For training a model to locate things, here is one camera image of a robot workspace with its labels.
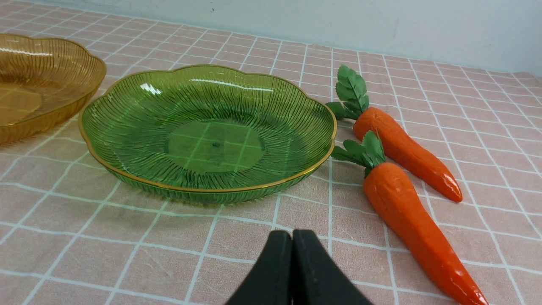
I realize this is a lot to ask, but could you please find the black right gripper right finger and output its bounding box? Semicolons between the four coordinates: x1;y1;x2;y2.
292;229;372;305

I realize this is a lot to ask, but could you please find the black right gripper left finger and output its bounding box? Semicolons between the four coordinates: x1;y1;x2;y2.
226;230;293;305

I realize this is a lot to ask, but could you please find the orange toy carrot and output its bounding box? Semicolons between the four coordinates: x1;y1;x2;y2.
327;64;463;203
331;131;488;305

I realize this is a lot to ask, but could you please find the green ribbed plastic plate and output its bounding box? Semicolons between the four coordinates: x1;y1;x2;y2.
79;64;337;205

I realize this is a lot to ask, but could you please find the pink checkered tablecloth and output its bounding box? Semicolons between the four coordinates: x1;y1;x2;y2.
0;0;541;305

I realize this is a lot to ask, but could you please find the amber ribbed plastic plate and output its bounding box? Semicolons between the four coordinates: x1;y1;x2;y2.
0;33;107;144

